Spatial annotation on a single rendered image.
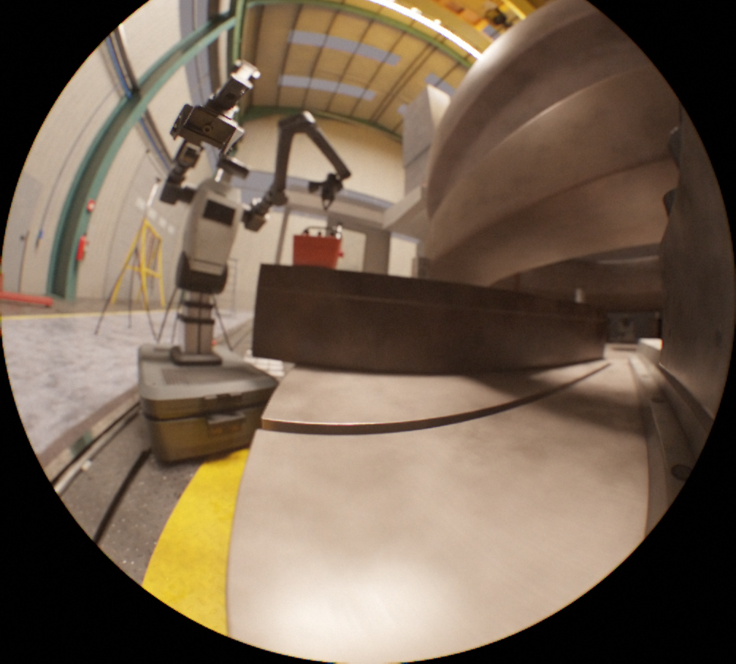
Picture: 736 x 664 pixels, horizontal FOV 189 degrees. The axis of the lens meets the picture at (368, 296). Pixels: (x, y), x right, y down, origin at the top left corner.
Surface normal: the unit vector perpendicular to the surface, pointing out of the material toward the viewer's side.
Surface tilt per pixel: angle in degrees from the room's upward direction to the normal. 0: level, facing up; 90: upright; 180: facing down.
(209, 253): 90
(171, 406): 90
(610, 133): 90
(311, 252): 97
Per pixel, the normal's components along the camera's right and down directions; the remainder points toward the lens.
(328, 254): 0.08, 0.04
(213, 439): 0.85, 0.04
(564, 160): -0.95, -0.11
